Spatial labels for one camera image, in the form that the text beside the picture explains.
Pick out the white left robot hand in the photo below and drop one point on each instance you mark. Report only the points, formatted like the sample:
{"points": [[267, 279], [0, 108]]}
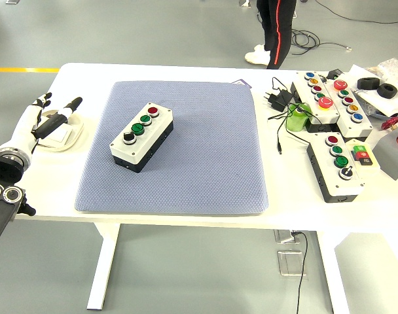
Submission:
{"points": [[24, 126]]}

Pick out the four-button control box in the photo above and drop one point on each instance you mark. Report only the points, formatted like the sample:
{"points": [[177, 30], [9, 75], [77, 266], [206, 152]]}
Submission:
{"points": [[140, 139], [344, 186]]}

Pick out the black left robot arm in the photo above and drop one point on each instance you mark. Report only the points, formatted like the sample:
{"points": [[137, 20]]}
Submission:
{"points": [[2, 170]]}

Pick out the five-button box, mushroom at end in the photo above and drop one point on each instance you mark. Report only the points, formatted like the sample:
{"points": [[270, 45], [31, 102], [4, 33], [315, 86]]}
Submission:
{"points": [[331, 116]]}

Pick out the five-button box, mushroom at head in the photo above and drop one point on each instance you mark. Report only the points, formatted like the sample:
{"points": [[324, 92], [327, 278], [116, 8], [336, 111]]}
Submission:
{"points": [[362, 129]]}

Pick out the cream oval tray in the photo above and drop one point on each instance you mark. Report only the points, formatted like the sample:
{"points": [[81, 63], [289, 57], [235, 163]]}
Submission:
{"points": [[76, 134]]}

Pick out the white table leg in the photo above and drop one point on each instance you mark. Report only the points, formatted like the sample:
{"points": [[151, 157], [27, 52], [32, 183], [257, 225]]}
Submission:
{"points": [[102, 268], [333, 278]]}

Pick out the blue-grey textured mat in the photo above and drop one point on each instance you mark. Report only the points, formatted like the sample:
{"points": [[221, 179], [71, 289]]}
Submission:
{"points": [[202, 163]]}

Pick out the person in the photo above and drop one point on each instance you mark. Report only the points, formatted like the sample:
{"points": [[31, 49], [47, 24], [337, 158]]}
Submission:
{"points": [[277, 32]]}

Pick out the green plastic cylinder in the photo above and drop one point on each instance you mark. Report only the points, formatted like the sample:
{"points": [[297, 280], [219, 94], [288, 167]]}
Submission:
{"points": [[295, 122]]}

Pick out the clear floor socket cover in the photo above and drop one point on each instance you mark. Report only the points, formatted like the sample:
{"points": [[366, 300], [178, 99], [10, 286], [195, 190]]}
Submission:
{"points": [[289, 263]]}

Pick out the white paper sheet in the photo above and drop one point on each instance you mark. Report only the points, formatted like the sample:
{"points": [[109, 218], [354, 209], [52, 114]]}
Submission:
{"points": [[387, 104]]}

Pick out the red knob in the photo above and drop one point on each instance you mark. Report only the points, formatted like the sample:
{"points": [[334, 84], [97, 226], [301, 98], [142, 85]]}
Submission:
{"points": [[390, 123]]}

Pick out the grey block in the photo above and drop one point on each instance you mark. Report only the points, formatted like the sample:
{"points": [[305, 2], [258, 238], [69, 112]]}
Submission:
{"points": [[390, 157]]}

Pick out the clear bubble wrap bag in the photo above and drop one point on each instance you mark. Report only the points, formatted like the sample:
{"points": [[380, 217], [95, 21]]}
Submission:
{"points": [[393, 70]]}

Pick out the white wall switch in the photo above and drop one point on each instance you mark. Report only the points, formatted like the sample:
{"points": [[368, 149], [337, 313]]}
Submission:
{"points": [[60, 139]]}

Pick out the cream three-button switch box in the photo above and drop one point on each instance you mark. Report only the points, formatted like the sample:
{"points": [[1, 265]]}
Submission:
{"points": [[370, 170]]}

